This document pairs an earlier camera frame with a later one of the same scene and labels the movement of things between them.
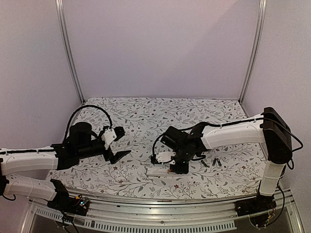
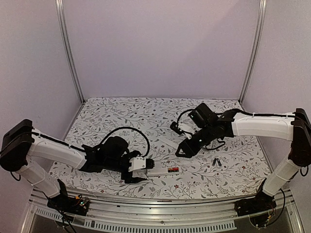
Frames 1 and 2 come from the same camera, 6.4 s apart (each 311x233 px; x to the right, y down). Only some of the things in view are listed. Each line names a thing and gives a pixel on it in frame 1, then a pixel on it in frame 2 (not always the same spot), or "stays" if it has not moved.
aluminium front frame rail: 125,215 stays
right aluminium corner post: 258,46 stays
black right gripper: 183,170 -> 190,151
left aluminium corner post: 60,9 stays
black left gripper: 118,155 -> 129,179
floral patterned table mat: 230,170 stays
